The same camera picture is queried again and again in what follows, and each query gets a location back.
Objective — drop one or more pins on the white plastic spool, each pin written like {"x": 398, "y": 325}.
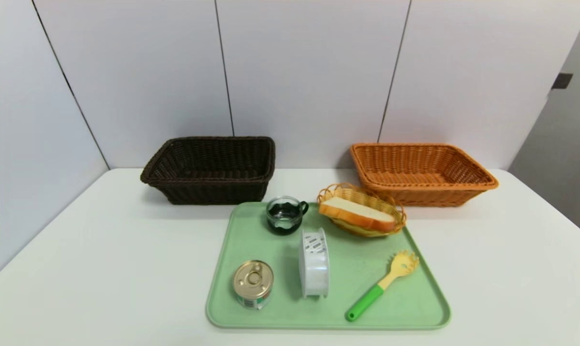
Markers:
{"x": 314, "y": 269}

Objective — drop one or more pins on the small yellow wicker basket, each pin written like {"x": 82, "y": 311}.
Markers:
{"x": 352, "y": 193}

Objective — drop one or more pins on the orange wicker basket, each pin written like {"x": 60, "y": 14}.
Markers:
{"x": 439, "y": 197}

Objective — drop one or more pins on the dark brown wicker basket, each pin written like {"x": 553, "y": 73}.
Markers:
{"x": 208, "y": 192}

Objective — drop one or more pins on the light green plastic tray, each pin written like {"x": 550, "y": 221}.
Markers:
{"x": 338, "y": 269}

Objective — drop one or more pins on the tin can with gold lid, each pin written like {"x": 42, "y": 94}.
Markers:
{"x": 253, "y": 281}

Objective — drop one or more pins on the dark wall fixture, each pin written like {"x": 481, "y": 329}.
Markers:
{"x": 562, "y": 80}

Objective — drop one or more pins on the slice of white bread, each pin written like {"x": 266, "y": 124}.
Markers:
{"x": 357, "y": 214}

